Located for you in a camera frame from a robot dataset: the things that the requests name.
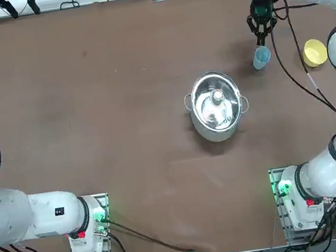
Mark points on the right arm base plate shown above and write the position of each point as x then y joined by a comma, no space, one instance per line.
280,226

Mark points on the blue plastic cup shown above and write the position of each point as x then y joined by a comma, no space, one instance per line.
258,66

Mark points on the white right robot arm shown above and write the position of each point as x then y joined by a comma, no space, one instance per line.
319,180

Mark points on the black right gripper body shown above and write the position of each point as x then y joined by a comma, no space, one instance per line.
262,17

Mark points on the yellow plastic bowl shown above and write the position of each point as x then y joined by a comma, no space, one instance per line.
314,52

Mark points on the glass pot lid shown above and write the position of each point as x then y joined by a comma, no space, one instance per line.
210,113

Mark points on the stainless steel pot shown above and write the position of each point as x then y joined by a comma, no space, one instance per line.
216,136

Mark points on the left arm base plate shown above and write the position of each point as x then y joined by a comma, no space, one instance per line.
103,201

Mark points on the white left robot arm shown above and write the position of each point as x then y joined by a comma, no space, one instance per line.
43,215

